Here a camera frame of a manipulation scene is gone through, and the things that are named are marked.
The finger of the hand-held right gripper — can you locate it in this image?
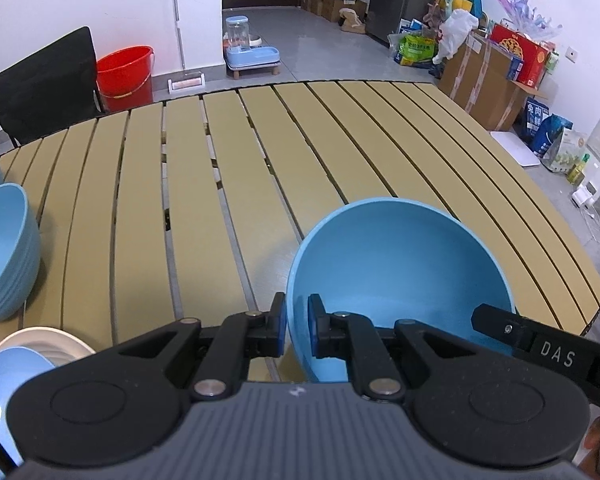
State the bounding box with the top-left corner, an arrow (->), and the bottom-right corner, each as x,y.
471,302 -> 536,357

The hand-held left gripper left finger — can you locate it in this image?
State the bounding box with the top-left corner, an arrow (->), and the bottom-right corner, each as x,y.
115,292 -> 287,401

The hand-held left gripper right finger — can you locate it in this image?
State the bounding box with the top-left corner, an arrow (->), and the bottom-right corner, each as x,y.
307,294 -> 481,401

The large blue bowl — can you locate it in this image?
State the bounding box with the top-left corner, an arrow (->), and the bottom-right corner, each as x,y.
286,198 -> 518,385

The cream white plate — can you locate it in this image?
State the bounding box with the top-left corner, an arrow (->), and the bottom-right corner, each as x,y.
0,326 -> 97,396

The blue plate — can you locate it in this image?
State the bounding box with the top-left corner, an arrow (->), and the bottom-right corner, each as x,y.
0,347 -> 57,480

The person's right hand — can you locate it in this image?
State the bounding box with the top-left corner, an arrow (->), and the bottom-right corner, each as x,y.
577,410 -> 600,480

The small white device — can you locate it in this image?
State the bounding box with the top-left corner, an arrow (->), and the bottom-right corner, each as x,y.
571,182 -> 600,209

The green bottle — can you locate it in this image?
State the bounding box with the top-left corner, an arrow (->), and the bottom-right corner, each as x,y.
566,154 -> 592,186

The white flat board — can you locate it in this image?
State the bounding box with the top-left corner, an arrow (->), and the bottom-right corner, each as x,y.
489,130 -> 540,167

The blue white pet food bag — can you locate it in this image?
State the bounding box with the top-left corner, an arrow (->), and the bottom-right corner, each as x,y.
532,114 -> 575,158

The dark blue pet food bag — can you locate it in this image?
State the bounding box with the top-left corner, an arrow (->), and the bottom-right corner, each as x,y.
522,96 -> 552,143

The large cardboard box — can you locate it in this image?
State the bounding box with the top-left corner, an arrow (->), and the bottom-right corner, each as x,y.
439,30 -> 548,132

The white pink floor brush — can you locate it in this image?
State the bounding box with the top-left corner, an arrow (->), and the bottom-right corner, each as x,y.
167,73 -> 206,94

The red gift box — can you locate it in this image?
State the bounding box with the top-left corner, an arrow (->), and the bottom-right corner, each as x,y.
490,24 -> 552,87

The blue pet water feeder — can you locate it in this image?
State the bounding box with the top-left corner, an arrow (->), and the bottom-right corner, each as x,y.
224,16 -> 281,80

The green pet food bag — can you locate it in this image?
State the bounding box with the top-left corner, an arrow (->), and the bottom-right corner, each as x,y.
395,32 -> 440,67

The red bucket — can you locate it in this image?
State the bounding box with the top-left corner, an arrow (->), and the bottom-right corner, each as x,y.
96,46 -> 155,113

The white plastic bag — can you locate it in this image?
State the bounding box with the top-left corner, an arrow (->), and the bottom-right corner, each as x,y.
432,10 -> 481,66

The tan cardboard piece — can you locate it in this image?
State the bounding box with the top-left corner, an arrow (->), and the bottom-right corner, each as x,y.
339,7 -> 367,35

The iridescent pink party decoration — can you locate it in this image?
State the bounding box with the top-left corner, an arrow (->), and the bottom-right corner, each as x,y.
482,0 -> 563,36

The black chair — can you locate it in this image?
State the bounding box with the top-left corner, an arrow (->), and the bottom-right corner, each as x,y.
0,26 -> 106,148

